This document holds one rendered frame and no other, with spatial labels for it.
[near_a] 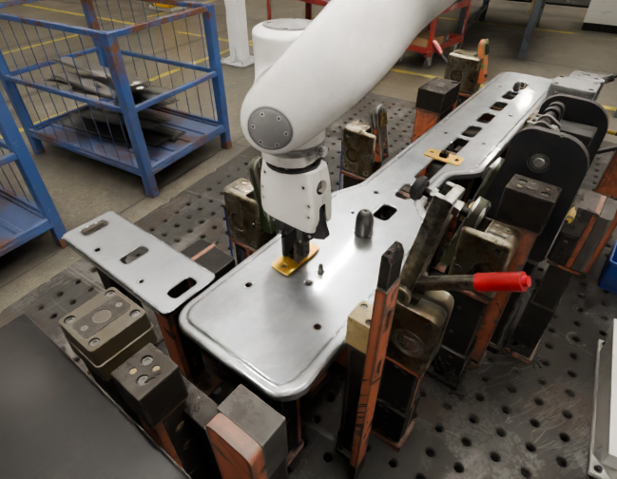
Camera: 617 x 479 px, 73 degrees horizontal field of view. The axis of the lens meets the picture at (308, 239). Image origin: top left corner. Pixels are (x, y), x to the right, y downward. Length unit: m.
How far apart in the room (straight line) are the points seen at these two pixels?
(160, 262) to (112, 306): 0.16
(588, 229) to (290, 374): 0.52
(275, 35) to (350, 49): 0.10
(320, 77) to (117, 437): 0.41
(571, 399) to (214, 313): 0.71
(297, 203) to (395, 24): 0.25
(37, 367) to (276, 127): 0.39
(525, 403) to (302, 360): 0.53
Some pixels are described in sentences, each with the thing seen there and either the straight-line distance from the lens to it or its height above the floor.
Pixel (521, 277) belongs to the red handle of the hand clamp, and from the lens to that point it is 0.49.
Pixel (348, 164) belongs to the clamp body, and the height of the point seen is 0.95.
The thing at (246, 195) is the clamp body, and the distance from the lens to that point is 0.75.
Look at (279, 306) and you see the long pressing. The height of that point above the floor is 1.00.
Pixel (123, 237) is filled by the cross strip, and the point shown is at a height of 1.00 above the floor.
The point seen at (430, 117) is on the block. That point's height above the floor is 0.95.
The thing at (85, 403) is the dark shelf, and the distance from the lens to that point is 0.54.
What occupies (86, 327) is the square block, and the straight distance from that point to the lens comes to 0.57.
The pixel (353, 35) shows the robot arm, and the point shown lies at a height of 1.36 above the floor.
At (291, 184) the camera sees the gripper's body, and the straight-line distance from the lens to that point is 0.55.
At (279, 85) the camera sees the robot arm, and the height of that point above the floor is 1.32.
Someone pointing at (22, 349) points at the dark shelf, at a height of 1.03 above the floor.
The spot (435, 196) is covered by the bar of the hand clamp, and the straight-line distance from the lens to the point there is 0.45.
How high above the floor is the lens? 1.45
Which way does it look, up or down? 40 degrees down
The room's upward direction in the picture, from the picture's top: straight up
